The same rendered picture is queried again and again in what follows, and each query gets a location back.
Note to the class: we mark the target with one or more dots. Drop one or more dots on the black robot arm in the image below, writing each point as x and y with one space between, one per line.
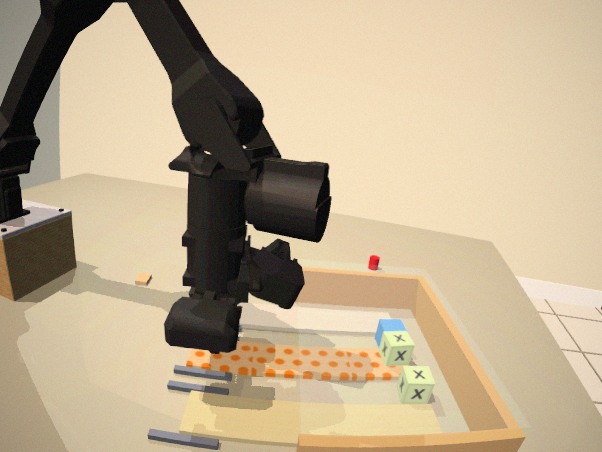
217 113

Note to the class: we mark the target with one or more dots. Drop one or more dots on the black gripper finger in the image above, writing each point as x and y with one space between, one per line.
192 290
240 309

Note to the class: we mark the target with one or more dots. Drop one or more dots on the pale yellow flat strip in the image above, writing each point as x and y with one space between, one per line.
240 419

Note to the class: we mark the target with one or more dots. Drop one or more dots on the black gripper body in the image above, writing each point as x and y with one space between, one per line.
208 320

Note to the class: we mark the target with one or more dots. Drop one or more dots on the orange polka-dotted strip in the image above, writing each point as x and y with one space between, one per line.
255 359

